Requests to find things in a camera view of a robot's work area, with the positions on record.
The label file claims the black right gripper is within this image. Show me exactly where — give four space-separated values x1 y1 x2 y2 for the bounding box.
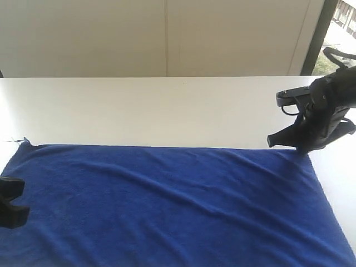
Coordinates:
267 67 355 155

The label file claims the blue microfiber towel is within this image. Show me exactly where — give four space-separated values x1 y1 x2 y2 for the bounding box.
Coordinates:
1 141 355 266

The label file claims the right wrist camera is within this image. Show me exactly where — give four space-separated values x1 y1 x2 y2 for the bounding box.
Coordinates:
276 86 310 107

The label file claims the dark window frame post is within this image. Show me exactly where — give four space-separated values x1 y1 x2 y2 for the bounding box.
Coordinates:
300 0 338 76

